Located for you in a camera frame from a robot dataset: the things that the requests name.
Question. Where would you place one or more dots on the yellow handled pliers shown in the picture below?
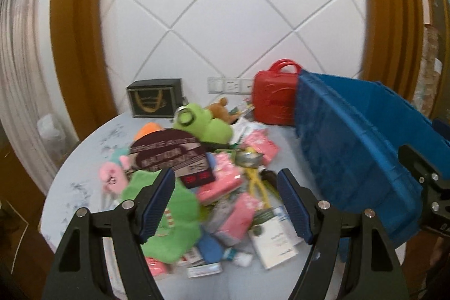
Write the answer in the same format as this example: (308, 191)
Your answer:
(255, 186)

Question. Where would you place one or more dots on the green frog plush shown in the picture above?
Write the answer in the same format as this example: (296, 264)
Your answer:
(199, 122)

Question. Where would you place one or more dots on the brown teddy bear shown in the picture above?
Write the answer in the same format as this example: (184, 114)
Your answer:
(219, 111)

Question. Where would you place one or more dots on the black gift box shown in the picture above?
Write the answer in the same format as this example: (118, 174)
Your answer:
(155, 98)

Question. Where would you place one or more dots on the pink flower tissue pack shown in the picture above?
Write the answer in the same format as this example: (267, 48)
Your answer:
(235, 227)

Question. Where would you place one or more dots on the white teal pill bottle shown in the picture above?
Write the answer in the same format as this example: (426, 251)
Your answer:
(237, 257)

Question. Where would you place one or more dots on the blue white ointment box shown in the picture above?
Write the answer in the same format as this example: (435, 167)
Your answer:
(286, 224)

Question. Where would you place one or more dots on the pink pig plush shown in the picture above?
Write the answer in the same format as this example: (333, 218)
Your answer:
(113, 176)

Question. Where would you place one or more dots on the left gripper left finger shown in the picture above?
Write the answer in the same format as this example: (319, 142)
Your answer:
(79, 270)

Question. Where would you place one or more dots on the white curtain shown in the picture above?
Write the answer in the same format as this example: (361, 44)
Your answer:
(33, 113)

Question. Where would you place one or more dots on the green plush towel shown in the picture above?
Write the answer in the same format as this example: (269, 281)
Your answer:
(179, 229)

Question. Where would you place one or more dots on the blue plastic crate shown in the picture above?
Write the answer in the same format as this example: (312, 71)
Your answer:
(353, 166)

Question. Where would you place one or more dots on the maroon knit beanie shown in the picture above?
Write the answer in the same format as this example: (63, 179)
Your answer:
(175, 149)

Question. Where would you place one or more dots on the white green patch box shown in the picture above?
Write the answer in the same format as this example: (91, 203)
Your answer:
(270, 240)

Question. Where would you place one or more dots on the pink tissue pack far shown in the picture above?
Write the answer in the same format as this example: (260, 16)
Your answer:
(260, 143)

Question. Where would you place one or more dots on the wall power socket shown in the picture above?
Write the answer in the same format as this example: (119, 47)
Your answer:
(219, 85)

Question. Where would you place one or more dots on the pink tissue pack left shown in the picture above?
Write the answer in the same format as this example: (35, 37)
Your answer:
(157, 268)

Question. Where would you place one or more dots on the small white medicine box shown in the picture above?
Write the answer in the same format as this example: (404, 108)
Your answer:
(203, 270)

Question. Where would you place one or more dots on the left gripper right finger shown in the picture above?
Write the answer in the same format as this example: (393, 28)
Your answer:
(372, 268)

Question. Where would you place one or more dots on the orange plush toy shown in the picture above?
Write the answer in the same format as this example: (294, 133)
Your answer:
(147, 129)

